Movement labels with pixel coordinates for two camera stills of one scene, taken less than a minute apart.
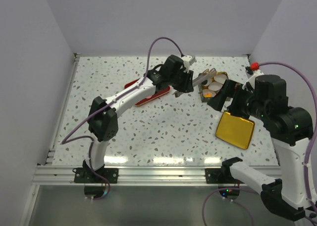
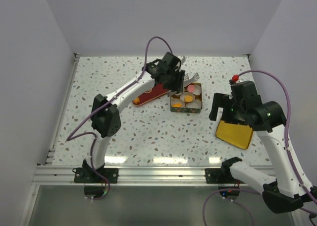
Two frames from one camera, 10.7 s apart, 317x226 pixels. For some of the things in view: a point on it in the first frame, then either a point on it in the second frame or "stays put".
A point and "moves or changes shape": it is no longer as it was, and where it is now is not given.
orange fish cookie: (208, 95) -> (177, 105)
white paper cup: (221, 78) -> (197, 92)
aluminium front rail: (168, 176) stays put
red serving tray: (158, 93) stays put
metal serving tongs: (206, 78) moves or changes shape
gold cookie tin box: (208, 92) -> (190, 101)
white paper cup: (208, 93) -> (177, 100)
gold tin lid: (234, 130) stays put
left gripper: (186, 86) stays put
